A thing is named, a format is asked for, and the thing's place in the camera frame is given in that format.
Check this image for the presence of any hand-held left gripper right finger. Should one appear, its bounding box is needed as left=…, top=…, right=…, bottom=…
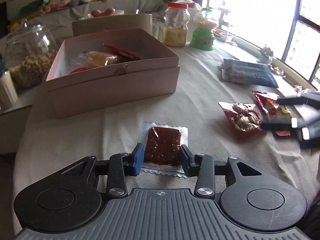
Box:
left=180, top=144, right=263, bottom=198

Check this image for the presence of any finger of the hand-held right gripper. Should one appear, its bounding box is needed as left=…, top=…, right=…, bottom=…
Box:
left=260, top=114, right=320, bottom=132
left=276, top=92, right=320, bottom=109

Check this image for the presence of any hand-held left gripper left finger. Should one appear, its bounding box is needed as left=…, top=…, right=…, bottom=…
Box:
left=57, top=142, right=145, bottom=197

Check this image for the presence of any red yellow snack packet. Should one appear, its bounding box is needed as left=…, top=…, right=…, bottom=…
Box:
left=252, top=90, right=294, bottom=137

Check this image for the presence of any red peanut packet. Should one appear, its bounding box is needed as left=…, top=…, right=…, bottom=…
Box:
left=218, top=102, right=267, bottom=138

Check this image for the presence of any pink cardboard box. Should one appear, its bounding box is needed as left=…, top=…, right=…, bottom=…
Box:
left=46, top=28, right=180, bottom=119

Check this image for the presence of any clear bread packet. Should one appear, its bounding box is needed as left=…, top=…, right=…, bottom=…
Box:
left=71, top=51, right=123, bottom=68

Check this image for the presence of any blue snack packet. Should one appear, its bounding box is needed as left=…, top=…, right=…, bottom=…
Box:
left=217, top=58, right=279, bottom=88

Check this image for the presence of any potted plant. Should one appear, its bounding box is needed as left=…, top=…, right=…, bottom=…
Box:
left=259, top=45, right=275, bottom=64

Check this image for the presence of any green gumball machine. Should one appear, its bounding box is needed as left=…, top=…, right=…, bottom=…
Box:
left=189, top=7, right=217, bottom=51

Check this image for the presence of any plastic jar with red lid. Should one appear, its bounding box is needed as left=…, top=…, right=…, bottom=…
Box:
left=162, top=2, right=189, bottom=47

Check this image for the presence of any beige rectangular container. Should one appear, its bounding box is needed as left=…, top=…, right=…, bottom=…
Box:
left=72, top=13, right=153, bottom=39

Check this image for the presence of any glass jar with nuts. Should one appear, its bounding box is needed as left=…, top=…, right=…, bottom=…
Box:
left=4, top=19, right=57, bottom=89

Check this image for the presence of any white cup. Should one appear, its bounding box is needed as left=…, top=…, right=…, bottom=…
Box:
left=0, top=70, right=19, bottom=110

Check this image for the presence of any patterned cloth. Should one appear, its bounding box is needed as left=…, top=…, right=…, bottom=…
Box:
left=175, top=0, right=202, bottom=9

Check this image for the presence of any grey covered sofa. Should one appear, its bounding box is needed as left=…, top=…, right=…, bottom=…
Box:
left=0, top=0, right=200, bottom=43

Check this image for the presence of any pink stuffed toy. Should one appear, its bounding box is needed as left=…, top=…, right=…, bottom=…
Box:
left=50, top=0, right=72, bottom=9

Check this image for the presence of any green stuffed toy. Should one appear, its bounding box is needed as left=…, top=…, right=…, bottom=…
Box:
left=20, top=0, right=50, bottom=12

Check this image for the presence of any dark window frame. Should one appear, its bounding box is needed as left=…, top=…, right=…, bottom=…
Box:
left=280, top=0, right=320, bottom=90

